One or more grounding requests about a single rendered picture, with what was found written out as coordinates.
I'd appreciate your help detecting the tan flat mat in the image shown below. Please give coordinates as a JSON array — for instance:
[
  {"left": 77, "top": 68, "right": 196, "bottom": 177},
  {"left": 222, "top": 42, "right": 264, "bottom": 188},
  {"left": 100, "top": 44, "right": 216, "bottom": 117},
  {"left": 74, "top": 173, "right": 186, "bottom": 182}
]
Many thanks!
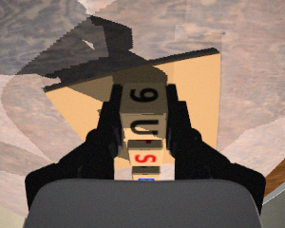
[{"left": 45, "top": 51, "right": 220, "bottom": 149}]

